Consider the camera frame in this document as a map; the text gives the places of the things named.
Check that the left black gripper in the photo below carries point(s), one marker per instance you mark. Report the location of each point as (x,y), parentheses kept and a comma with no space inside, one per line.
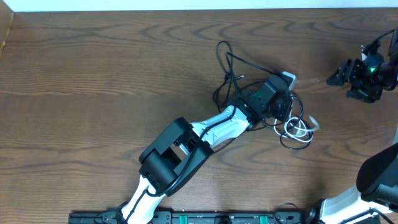
(282,109)

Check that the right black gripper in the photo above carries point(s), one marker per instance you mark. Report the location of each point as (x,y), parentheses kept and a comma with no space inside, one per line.
(352,74)

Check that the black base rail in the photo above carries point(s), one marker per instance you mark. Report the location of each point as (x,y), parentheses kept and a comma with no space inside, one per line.
(167,217)

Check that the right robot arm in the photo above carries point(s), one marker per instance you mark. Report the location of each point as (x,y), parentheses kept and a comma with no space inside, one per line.
(374,195)

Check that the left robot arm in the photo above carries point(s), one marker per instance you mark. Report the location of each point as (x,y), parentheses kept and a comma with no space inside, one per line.
(172,159)

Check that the clear tape piece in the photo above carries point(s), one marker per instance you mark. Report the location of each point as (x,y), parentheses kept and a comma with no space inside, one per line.
(308,81)

